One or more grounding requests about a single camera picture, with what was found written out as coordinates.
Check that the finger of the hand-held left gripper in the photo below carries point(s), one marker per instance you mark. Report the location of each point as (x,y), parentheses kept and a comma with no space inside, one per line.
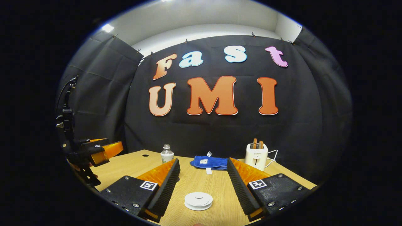
(92,144)
(108,150)

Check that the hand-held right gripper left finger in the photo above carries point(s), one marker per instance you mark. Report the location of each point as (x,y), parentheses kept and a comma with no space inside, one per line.
(166,191)

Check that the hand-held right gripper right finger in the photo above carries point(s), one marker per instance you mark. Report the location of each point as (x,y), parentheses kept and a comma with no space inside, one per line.
(240,191)

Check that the white teacup lid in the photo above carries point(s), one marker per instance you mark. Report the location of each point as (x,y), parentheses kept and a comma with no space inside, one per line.
(198,198)

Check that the clear water bottle green label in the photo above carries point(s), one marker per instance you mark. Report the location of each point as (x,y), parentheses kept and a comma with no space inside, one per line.
(166,154)

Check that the white toaster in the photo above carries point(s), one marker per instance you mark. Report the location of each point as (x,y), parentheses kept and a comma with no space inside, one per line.
(256,158)

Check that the blue towel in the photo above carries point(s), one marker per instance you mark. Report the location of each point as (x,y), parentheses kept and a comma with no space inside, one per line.
(209,163)

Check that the ceiling light panel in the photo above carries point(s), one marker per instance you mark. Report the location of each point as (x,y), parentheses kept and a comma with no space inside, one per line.
(107,27)

